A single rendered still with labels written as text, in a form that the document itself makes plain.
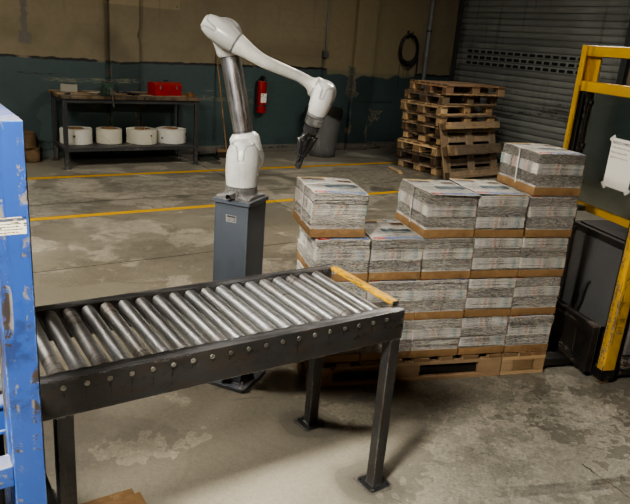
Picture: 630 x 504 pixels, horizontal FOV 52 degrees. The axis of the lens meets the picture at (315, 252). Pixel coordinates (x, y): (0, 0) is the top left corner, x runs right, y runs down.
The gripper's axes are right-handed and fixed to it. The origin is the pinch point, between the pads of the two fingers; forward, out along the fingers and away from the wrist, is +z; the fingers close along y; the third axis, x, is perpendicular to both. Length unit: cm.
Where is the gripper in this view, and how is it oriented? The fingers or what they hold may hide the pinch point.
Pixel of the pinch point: (299, 161)
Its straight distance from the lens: 326.0
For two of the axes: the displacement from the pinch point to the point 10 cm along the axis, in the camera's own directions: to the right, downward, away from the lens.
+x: -6.5, -5.7, 5.0
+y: 6.8, -1.6, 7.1
